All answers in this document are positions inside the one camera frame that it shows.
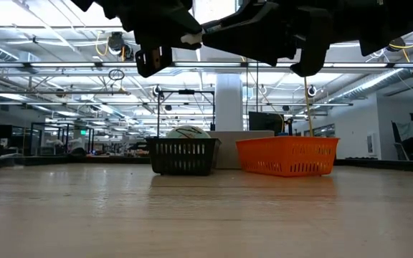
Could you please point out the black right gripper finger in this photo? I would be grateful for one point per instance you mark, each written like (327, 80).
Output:
(249, 36)

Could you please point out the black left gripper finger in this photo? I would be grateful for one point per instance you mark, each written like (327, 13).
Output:
(167, 34)

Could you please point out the white marker black cap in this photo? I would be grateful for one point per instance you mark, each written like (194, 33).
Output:
(192, 38)

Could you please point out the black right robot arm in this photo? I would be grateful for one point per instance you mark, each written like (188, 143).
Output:
(396, 21)

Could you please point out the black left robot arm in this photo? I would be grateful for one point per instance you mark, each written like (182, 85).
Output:
(84, 3)

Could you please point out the grey office chair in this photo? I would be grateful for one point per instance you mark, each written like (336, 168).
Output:
(409, 129)

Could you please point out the white building column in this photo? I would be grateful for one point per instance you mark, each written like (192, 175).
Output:
(229, 107)

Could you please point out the black monitor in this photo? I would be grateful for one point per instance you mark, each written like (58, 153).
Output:
(264, 123)

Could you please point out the black slotted plastic basket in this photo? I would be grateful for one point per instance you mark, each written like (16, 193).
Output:
(183, 140)

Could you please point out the orange slotted plastic basket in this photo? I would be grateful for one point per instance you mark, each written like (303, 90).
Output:
(285, 141)

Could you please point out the black metal frame stand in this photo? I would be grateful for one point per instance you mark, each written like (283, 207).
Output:
(186, 92)

